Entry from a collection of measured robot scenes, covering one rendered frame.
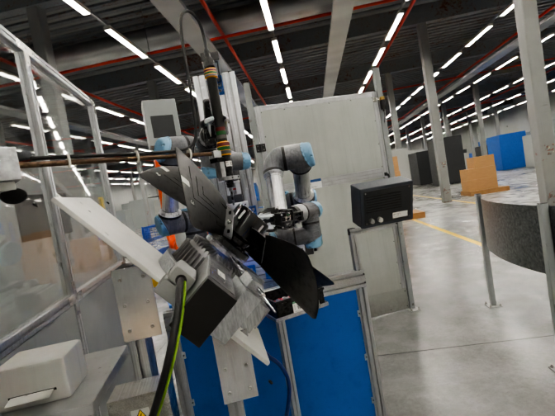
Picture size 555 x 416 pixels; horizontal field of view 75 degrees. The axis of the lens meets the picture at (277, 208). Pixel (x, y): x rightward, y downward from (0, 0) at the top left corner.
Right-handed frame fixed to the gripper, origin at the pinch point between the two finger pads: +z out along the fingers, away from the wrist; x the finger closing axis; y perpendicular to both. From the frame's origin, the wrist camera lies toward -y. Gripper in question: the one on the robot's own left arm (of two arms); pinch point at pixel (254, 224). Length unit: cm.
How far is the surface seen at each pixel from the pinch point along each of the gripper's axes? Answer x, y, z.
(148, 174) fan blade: -21.5, -10.1, 33.5
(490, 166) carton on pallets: 56, -189, -1244
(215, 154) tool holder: -25.7, 2.6, 16.4
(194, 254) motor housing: 1.9, 9.8, 33.6
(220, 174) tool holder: -19.3, 2.9, 15.5
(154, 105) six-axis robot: -113, -363, -176
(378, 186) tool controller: -7, 20, -58
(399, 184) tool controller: -7, 26, -66
